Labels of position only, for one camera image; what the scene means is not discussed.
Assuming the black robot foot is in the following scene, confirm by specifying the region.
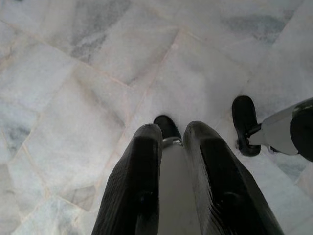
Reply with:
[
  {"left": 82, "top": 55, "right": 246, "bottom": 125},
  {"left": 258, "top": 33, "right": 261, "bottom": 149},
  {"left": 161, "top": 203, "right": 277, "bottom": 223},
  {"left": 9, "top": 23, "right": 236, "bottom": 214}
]
[
  {"left": 153, "top": 115, "right": 182, "bottom": 143},
  {"left": 231, "top": 95, "right": 261, "bottom": 157}
]

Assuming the grey robot left leg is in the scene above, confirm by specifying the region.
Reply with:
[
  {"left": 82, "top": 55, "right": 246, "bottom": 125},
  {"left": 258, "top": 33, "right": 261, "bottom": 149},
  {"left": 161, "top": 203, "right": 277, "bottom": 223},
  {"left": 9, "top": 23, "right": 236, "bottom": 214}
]
[{"left": 158, "top": 137, "right": 200, "bottom": 235}]

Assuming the black robot right foot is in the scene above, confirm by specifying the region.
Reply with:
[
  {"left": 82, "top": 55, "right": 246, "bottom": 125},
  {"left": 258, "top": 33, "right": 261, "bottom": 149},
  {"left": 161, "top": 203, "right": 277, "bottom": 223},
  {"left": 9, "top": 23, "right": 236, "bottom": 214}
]
[{"left": 231, "top": 95, "right": 261, "bottom": 157}]

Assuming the black robot left foot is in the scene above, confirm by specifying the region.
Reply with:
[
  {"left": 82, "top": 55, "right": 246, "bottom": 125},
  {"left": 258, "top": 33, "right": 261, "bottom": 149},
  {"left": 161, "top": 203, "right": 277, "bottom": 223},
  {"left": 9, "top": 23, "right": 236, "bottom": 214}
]
[{"left": 153, "top": 115, "right": 182, "bottom": 143}]

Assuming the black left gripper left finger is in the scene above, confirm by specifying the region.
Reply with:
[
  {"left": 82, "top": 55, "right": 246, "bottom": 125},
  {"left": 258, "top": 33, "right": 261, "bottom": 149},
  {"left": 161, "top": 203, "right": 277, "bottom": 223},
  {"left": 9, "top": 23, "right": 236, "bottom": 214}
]
[{"left": 91, "top": 123, "right": 164, "bottom": 235}]

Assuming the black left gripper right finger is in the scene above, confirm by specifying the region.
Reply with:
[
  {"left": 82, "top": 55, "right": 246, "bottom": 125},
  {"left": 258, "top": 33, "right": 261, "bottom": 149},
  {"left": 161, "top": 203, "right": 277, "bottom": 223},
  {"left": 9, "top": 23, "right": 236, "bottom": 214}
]
[{"left": 182, "top": 121, "right": 286, "bottom": 235}]

